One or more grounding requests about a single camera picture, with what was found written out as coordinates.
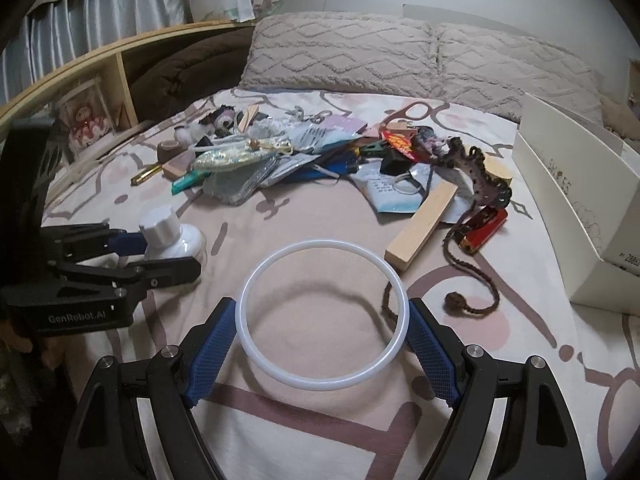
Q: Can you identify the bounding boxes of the wooden oval piece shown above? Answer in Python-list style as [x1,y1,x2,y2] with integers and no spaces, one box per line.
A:
[487,155,513,183]

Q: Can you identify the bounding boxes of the white plush toy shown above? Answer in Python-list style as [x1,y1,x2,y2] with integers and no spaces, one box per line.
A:
[172,122,211,148]

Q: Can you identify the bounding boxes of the light blue packet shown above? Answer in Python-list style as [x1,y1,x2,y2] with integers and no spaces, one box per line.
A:
[350,165,436,216]

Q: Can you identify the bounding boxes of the teal plastic item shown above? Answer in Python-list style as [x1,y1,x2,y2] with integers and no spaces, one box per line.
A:
[171,169,213,196]

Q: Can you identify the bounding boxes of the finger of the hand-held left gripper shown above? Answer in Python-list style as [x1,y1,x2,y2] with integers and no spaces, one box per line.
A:
[55,256,203,293]
[44,226,149,264]

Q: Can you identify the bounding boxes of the plush toy in clear box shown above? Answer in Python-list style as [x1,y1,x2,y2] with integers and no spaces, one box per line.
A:
[55,77,118,153]

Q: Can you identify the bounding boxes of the grey plush keychain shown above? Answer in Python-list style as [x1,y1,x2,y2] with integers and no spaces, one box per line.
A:
[207,105,241,136]

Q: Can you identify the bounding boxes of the glittery teal pouch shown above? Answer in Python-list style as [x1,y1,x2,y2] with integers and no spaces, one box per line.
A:
[192,136,293,171]

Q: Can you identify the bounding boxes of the small white ring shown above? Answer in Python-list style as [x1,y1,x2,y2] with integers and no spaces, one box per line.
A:
[391,172,426,196]

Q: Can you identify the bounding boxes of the small brown block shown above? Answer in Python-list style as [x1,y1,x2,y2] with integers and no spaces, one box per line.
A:
[162,157,193,180]

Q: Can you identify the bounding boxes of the pink notepad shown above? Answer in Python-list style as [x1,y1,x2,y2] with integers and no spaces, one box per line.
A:
[320,114,368,136]

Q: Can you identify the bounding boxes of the brown tape roll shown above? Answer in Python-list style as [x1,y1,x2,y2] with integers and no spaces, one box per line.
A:
[156,141,188,167]

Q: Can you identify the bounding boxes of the silver foil packet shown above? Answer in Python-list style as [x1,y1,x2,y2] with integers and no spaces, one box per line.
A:
[260,125,361,188]

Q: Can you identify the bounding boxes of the wooden headboard shelf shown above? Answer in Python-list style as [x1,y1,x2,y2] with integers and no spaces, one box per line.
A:
[0,20,258,161]

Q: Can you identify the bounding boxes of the dark blue packet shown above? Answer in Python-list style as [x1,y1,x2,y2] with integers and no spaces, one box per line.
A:
[280,160,361,186]

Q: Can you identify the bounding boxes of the white jar with ribbed cap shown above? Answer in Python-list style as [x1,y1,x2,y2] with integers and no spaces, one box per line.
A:
[137,206,208,263]

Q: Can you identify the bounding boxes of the red snack packet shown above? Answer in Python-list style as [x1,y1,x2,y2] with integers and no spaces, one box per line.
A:
[380,127,418,163]

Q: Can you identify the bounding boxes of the beige textured pillow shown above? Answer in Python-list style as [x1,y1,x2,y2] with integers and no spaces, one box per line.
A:
[239,12,443,98]
[432,22,608,123]

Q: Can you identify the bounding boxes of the brown crocheted cord strap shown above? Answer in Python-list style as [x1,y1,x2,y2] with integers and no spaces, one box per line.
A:
[382,136,514,323]

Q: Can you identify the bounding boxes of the black clip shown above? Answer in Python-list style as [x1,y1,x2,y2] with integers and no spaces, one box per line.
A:
[380,152,416,176]

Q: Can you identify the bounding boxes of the small red case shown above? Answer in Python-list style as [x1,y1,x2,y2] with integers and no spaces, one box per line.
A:
[452,207,509,253]

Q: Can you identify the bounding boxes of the long wooden block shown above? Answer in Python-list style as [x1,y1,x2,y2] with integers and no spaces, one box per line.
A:
[385,180,460,272]

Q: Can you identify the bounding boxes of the purple crochet ornament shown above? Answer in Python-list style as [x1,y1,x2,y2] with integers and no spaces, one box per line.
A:
[412,127,451,156]

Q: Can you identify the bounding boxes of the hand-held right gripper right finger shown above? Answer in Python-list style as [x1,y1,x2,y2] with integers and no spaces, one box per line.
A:
[406,297,586,480]

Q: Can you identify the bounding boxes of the white cardboard box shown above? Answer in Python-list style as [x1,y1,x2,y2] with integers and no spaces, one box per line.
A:
[512,92,640,318]

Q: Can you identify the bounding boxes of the clear plastic packet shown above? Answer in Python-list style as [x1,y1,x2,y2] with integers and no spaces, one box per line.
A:
[202,155,281,206]

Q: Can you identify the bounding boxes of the large white plastic ring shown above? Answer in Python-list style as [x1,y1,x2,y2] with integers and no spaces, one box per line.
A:
[240,240,410,391]

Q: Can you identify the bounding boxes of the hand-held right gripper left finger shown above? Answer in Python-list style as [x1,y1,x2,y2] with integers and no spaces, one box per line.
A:
[62,297,238,480]

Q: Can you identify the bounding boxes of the gold pen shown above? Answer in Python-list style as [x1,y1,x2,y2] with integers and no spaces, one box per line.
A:
[131,164,163,186]

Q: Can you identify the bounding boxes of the grey curtain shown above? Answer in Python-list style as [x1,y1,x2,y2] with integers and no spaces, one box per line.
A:
[0,0,188,106]

